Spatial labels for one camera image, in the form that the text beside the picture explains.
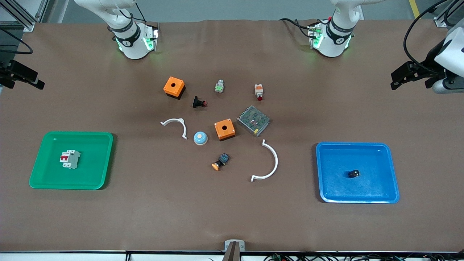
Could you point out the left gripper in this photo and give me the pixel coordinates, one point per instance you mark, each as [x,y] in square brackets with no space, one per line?
[430,61]

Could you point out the grey circuit breaker red switch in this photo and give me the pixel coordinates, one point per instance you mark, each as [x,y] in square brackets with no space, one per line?
[70,159]

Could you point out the small black capacitor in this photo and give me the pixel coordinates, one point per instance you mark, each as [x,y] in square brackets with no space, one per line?
[353,174]

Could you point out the green plastic tray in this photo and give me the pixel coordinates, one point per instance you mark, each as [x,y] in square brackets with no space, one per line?
[90,163]

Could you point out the blue plastic tray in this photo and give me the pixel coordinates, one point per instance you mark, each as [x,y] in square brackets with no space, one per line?
[362,188]

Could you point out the orange button box black base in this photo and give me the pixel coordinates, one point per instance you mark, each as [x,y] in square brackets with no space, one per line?
[172,87]

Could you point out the brown table cover mat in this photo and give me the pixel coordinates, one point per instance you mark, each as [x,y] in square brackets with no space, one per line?
[72,224]

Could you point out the white orange red indicator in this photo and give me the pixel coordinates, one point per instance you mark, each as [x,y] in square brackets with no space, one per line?
[258,90]

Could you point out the small white curved clip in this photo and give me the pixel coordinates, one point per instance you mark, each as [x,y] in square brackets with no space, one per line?
[180,120]

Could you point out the large white curved clip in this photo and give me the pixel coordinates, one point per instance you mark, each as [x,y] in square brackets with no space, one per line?
[276,163]

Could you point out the metal mesh power supply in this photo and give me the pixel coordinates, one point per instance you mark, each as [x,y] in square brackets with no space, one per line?
[253,120]

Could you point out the black red push button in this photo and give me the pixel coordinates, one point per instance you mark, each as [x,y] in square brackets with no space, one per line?
[197,102]

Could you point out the blue dome buzzer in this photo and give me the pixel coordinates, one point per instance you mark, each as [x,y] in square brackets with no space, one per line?
[200,138]

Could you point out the orange mushroom button blue block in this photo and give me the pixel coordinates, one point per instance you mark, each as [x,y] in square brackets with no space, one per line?
[224,158]

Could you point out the aluminium frame profile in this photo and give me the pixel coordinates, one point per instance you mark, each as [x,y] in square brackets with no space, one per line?
[25,20]
[443,20]

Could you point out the green white switch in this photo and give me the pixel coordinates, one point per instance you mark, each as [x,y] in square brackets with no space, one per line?
[219,87]

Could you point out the grey metal bracket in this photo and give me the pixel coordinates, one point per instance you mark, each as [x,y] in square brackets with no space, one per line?
[241,246]

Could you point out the brown post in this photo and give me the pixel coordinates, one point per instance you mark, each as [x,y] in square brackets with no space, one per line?
[232,253]

